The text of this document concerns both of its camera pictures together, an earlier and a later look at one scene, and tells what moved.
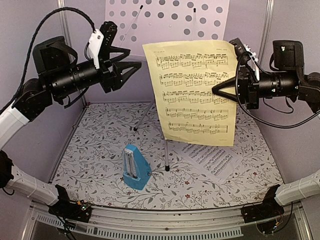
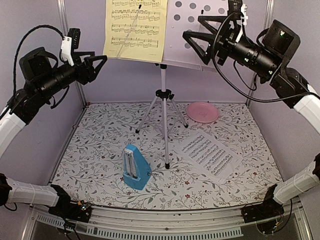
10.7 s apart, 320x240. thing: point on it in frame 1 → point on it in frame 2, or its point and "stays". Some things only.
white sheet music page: (215, 161) stays
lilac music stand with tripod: (147, 22) → (182, 15)
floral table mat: (91, 172) stays
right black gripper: (247, 88) → (205, 56)
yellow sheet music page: (181, 76) → (135, 29)
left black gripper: (106, 78) → (90, 73)
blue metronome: (136, 168) stays
